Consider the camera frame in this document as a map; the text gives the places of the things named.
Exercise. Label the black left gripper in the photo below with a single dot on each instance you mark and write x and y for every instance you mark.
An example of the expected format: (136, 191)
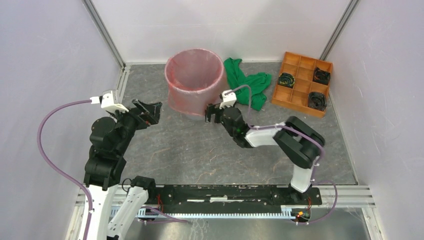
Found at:
(144, 119)

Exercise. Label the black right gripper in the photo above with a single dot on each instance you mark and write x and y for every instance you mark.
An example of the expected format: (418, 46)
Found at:
(213, 108)

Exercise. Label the red plastic trash bag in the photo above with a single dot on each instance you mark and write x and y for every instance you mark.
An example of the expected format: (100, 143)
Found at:
(195, 78)

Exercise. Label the grey plastic trash bin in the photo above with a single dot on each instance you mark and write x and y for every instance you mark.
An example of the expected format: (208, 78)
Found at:
(194, 115)

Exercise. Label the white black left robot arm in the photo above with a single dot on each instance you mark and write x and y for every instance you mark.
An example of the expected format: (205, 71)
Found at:
(110, 138)

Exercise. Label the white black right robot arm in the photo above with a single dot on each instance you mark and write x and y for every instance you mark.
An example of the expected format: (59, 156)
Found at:
(300, 143)

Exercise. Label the green cloth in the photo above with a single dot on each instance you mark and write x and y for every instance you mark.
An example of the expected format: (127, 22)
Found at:
(257, 82)

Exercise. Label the orange compartment tray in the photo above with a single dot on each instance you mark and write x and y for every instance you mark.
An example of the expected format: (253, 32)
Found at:
(301, 67)

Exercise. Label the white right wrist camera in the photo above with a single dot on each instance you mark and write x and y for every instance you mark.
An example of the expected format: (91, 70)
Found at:
(228, 99)

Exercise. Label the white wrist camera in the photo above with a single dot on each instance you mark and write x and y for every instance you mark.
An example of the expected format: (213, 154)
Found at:
(109, 102)
(228, 99)

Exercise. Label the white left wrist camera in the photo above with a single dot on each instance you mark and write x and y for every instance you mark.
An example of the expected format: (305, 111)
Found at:
(109, 102)

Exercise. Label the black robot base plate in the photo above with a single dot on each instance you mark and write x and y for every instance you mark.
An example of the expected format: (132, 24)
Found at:
(230, 198)

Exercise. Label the white slotted cable duct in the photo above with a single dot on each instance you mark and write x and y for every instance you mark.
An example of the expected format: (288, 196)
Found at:
(284, 213)

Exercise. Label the aluminium corner post left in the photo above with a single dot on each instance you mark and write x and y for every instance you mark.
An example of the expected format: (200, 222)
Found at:
(101, 27)

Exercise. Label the aluminium corner post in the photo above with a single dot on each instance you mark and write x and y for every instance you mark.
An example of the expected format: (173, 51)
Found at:
(101, 27)
(340, 26)

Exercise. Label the aluminium corner post right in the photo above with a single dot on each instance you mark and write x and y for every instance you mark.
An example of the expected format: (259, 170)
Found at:
(340, 26)

